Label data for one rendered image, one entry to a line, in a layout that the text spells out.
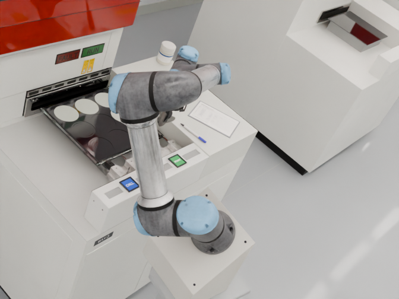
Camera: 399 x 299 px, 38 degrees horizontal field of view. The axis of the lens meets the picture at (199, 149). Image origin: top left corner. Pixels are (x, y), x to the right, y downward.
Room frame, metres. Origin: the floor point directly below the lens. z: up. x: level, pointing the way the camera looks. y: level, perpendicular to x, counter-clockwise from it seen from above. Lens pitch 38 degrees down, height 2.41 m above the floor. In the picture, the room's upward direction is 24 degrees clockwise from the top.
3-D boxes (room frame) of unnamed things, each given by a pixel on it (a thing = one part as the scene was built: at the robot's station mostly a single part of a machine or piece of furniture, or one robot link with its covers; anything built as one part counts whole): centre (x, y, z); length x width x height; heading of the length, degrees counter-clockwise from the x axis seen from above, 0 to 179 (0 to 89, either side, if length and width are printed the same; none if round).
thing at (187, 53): (1.81, 0.18, 1.34); 0.09 x 0.08 x 0.11; 2
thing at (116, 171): (1.60, 0.24, 0.89); 0.08 x 0.03 x 0.03; 63
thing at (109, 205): (1.62, 0.12, 0.89); 0.55 x 0.09 x 0.14; 153
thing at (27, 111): (1.93, 0.61, 0.89); 0.44 x 0.02 x 0.10; 153
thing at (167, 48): (2.37, 0.33, 1.01); 0.07 x 0.07 x 0.10
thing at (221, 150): (2.14, 0.15, 0.89); 0.62 x 0.35 x 0.14; 63
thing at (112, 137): (1.84, 0.41, 0.90); 0.34 x 0.34 x 0.01; 63
